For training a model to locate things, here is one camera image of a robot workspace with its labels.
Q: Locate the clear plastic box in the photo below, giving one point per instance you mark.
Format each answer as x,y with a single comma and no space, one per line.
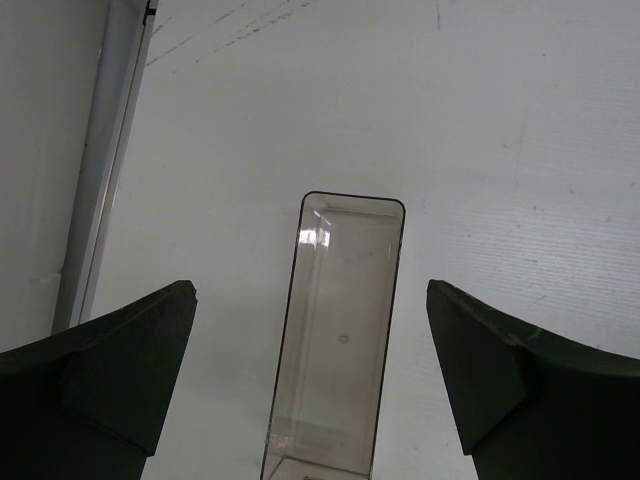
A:
326,400

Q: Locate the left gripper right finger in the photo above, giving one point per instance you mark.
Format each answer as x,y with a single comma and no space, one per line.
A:
531,404

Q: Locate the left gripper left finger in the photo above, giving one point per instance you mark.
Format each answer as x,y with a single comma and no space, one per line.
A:
90,402

